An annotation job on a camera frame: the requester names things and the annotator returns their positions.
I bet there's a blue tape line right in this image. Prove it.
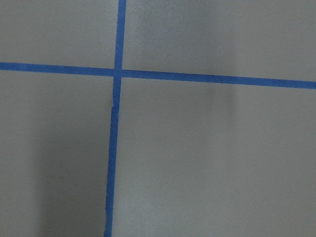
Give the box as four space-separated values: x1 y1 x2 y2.
103 0 126 237

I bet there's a blue tape line right crosswise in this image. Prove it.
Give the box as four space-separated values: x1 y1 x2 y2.
0 62 316 89

